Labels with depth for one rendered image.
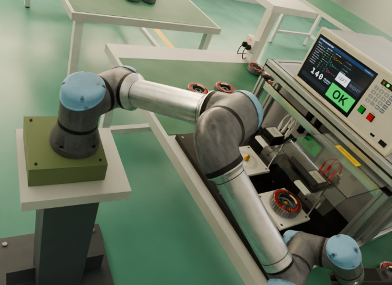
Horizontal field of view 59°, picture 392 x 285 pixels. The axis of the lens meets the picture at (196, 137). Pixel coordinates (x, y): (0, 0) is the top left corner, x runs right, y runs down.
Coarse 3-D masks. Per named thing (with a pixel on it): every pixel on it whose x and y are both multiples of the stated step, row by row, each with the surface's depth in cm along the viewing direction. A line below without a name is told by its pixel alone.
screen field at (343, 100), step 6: (330, 90) 118; (336, 90) 116; (342, 90) 114; (330, 96) 118; (336, 96) 116; (342, 96) 114; (348, 96) 113; (336, 102) 116; (342, 102) 114; (348, 102) 113; (342, 108) 115; (348, 108) 113
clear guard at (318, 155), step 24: (288, 144) 104; (312, 144) 106; (336, 144) 111; (288, 168) 101; (312, 168) 98; (336, 168) 100; (360, 168) 105; (312, 192) 95; (336, 192) 92; (360, 192) 95
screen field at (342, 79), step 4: (340, 72) 114; (340, 76) 114; (344, 76) 113; (336, 80) 116; (340, 80) 114; (344, 80) 113; (348, 80) 112; (344, 84) 113; (348, 84) 112; (352, 84) 111; (348, 88) 112; (352, 88) 111; (356, 88) 110; (360, 88) 109; (352, 92) 111; (356, 92) 110; (360, 92) 109
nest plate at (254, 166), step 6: (240, 150) 142; (246, 150) 143; (252, 150) 144; (252, 156) 141; (246, 162) 136; (252, 162) 138; (258, 162) 139; (246, 168) 134; (252, 168) 135; (258, 168) 136; (264, 168) 137; (252, 174) 132; (258, 174) 135
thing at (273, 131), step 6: (264, 132) 134; (270, 132) 133; (276, 132) 134; (258, 138) 134; (264, 138) 134; (270, 138) 132; (276, 138) 132; (282, 138) 134; (288, 138) 137; (264, 144) 132; (270, 144) 132; (276, 144) 134
